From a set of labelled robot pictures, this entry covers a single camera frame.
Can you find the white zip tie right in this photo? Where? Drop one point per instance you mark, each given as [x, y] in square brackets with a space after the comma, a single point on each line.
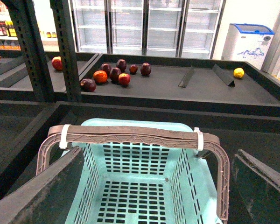
[200, 139]

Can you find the black produce display tray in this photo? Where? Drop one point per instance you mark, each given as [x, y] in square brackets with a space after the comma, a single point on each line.
[256, 93]

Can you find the white zip tie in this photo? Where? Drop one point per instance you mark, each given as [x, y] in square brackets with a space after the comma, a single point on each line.
[63, 144]
[200, 139]

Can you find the black metal post right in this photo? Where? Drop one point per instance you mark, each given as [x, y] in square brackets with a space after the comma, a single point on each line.
[62, 19]

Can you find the dark red apple back top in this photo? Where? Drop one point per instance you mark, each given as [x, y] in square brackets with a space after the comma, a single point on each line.
[121, 64]

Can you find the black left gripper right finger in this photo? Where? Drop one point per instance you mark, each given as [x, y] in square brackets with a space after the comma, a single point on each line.
[259, 187]

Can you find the black divider right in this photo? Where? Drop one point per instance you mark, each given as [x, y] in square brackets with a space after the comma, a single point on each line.
[223, 76]

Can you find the small dark red apple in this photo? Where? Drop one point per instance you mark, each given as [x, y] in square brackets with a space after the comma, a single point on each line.
[133, 69]

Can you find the black metal post left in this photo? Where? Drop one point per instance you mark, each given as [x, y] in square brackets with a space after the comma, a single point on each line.
[23, 16]

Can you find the black divider left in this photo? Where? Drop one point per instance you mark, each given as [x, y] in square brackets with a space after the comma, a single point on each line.
[188, 75]

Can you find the light blue plastic basket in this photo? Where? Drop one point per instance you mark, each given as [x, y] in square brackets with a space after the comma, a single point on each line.
[138, 183]

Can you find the dark red apple front left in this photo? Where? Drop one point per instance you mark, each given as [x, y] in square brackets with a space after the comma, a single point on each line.
[88, 85]

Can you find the dark red apple back left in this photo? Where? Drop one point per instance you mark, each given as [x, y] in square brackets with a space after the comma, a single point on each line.
[106, 68]

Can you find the shelf with bottles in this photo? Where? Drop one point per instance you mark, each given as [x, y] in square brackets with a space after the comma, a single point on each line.
[8, 36]

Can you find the dark red apple right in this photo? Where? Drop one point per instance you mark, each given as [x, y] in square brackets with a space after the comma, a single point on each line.
[145, 69]

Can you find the black divider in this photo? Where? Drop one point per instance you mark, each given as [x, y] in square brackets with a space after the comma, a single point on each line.
[188, 75]
[223, 76]

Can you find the orange red apple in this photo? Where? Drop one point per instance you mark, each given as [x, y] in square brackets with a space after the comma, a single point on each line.
[100, 77]

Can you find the brown basket handle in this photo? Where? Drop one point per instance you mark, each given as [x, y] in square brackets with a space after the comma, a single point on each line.
[135, 134]

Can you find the glass door refrigerator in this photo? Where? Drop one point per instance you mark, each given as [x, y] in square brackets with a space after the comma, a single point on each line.
[168, 28]

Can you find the white blue chest freezer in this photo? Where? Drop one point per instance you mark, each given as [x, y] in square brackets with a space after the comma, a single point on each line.
[247, 43]

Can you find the red yellow apple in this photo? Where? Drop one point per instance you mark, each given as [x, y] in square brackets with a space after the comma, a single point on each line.
[124, 79]

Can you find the white zip tie left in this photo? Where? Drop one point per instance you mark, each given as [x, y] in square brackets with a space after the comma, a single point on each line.
[63, 144]

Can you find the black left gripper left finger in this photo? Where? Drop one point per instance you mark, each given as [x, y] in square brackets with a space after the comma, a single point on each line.
[46, 198]

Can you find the red apple behind post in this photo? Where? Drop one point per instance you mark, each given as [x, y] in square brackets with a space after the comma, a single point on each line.
[57, 63]

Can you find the black metal post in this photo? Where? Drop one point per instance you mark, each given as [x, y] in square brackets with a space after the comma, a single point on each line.
[62, 19]
[23, 16]

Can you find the dark red apple centre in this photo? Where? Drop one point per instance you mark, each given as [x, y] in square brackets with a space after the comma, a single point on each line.
[114, 74]

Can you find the yellow lemon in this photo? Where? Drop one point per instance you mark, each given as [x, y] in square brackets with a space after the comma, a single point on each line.
[238, 73]

